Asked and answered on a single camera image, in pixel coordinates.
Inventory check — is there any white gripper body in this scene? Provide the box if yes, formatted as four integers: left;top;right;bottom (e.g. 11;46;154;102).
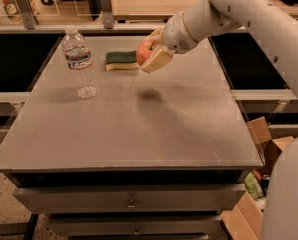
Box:
161;12;198;54

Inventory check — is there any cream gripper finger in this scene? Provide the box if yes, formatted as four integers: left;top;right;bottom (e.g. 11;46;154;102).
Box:
139;47;173;73
145;28;163;44

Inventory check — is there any red yellow apple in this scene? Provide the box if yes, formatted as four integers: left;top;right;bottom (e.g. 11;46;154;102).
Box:
136;40;157;65

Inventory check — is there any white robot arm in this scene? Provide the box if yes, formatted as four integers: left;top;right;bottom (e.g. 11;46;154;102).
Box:
140;0;298;240

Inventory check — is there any green yellow sponge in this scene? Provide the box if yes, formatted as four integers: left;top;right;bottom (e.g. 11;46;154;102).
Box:
106;51;138;71

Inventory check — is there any clear plastic water bottle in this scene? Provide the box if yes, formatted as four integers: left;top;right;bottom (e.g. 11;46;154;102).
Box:
62;26;97;99

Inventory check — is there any green snack bag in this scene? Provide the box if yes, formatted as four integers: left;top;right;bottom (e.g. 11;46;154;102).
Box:
244;172;264;200

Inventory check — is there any lower grey drawer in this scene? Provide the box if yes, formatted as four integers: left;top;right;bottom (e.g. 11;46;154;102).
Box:
49;214;221;236

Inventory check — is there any grey drawer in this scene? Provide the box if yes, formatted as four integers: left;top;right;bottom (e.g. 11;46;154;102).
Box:
13;184;245;214
49;214;221;236

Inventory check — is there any brown cardboard box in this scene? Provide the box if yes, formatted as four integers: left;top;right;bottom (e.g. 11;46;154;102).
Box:
221;117;293;240

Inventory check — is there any upper grey drawer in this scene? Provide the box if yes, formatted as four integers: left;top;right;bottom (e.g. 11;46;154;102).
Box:
13;184;245;214

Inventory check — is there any grey metal bracket middle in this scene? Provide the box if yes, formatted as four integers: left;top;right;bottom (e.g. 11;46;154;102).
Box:
100;0;114;29

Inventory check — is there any grey metal bracket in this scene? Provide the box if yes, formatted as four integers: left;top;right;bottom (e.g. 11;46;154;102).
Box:
16;0;38;30
100;0;114;29

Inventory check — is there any grey metal bracket left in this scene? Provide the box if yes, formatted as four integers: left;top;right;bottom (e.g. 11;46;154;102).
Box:
16;0;38;30

